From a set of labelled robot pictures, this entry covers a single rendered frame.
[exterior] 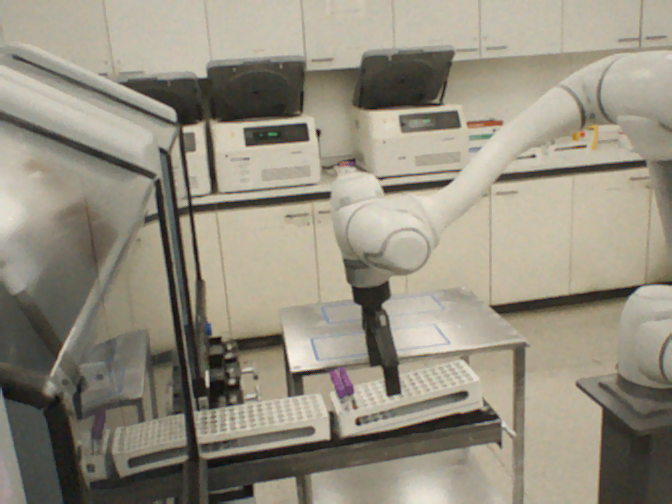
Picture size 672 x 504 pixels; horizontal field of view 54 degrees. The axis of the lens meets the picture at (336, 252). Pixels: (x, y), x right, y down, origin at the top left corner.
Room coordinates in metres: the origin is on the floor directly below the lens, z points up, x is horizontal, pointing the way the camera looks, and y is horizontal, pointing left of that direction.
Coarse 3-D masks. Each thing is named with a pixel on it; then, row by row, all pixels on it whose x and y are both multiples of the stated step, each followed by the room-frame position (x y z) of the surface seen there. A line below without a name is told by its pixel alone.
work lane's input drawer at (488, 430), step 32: (448, 416) 1.22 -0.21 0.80; (480, 416) 1.19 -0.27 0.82; (288, 448) 1.12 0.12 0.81; (320, 448) 1.13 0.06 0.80; (352, 448) 1.13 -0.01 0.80; (384, 448) 1.14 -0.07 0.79; (416, 448) 1.16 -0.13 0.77; (448, 448) 1.17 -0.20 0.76; (224, 480) 1.09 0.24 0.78; (256, 480) 1.10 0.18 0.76
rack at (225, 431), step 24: (240, 408) 1.21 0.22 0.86; (264, 408) 1.19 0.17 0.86; (288, 408) 1.19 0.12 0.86; (312, 408) 1.18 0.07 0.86; (216, 432) 1.13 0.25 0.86; (240, 432) 1.11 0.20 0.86; (264, 432) 1.12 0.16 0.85; (288, 432) 1.19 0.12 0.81; (312, 432) 1.19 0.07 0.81; (216, 456) 1.11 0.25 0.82
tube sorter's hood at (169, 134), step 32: (0, 64) 1.30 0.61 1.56; (32, 64) 1.58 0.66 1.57; (96, 96) 1.49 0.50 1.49; (160, 128) 1.41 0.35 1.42; (192, 224) 1.62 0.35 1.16; (192, 256) 1.42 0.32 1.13; (192, 288) 1.25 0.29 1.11; (192, 320) 1.08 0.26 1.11; (192, 352) 1.20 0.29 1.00; (192, 384) 1.08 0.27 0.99
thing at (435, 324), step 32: (448, 288) 1.96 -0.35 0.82; (288, 320) 1.78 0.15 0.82; (320, 320) 1.76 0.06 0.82; (352, 320) 1.75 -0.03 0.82; (416, 320) 1.72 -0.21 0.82; (448, 320) 1.70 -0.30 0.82; (480, 320) 1.68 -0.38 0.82; (288, 352) 1.56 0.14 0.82; (320, 352) 1.55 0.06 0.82; (352, 352) 1.53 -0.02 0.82; (416, 352) 1.51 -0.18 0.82; (448, 352) 1.50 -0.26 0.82; (480, 352) 1.51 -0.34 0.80; (288, 384) 1.87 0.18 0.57; (512, 416) 1.55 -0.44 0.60; (512, 448) 1.55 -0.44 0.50; (320, 480) 1.78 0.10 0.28; (352, 480) 1.77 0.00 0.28; (384, 480) 1.76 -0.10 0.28; (416, 480) 1.75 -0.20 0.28; (448, 480) 1.74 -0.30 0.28; (480, 480) 1.73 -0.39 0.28; (512, 480) 1.55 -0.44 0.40
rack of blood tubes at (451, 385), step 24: (384, 384) 1.24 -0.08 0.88; (408, 384) 1.23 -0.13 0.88; (432, 384) 1.22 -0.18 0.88; (456, 384) 1.19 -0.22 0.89; (480, 384) 1.20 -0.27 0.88; (336, 408) 1.17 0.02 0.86; (360, 408) 1.16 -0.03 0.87; (384, 408) 1.16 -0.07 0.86; (408, 408) 1.23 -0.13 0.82; (432, 408) 1.18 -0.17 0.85; (456, 408) 1.19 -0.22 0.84
